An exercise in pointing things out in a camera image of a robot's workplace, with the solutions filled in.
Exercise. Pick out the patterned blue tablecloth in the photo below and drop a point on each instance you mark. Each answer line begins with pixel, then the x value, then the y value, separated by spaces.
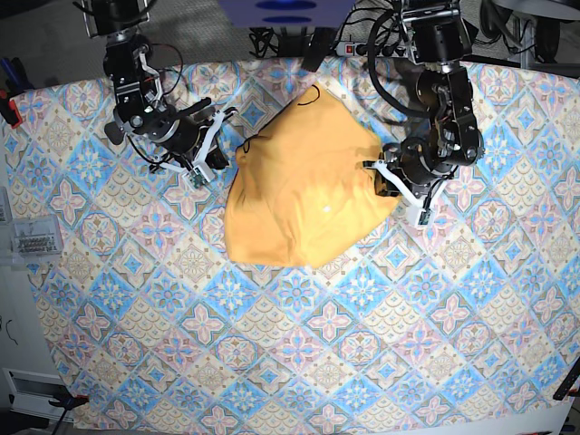
pixel 473 318

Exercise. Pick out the orange black bar clamp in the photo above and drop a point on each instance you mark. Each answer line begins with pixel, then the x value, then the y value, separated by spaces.
pixel 67 401

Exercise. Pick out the yellow T-shirt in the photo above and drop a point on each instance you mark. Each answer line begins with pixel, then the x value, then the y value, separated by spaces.
pixel 301 195

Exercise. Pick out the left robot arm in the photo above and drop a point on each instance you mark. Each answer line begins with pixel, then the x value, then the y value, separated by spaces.
pixel 436 39

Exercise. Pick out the red black clamp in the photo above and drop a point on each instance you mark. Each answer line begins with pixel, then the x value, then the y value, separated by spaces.
pixel 9 110

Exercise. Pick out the clear plastic screw box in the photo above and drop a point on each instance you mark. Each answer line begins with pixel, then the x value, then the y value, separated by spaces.
pixel 36 237

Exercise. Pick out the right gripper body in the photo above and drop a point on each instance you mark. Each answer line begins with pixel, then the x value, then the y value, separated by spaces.
pixel 190 141

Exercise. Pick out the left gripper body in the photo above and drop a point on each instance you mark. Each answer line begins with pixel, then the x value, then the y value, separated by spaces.
pixel 418 175

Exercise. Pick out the black rubber finger pad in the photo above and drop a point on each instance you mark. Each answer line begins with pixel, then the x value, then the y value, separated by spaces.
pixel 114 133

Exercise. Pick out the white power strip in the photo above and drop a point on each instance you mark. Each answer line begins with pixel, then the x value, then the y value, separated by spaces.
pixel 360 49

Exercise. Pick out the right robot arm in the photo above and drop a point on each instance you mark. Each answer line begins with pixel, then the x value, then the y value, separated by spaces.
pixel 141 106

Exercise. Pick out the black clamp right edge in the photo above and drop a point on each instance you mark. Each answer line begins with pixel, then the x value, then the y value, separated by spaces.
pixel 566 388

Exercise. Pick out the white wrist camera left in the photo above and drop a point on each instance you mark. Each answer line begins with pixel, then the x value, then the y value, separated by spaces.
pixel 419 217

